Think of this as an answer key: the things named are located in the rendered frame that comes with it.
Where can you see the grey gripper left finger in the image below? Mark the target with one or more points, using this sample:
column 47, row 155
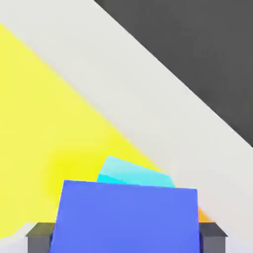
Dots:
column 38, row 240

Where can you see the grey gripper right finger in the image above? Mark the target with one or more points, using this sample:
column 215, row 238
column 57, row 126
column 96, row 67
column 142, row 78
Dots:
column 213, row 241

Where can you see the small blue cube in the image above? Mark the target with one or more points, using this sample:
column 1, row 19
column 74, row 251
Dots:
column 126, row 219

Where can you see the small cyan cube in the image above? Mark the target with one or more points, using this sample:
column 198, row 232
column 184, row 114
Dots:
column 136, row 174

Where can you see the large yellow box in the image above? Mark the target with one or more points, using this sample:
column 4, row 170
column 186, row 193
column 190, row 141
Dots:
column 43, row 138

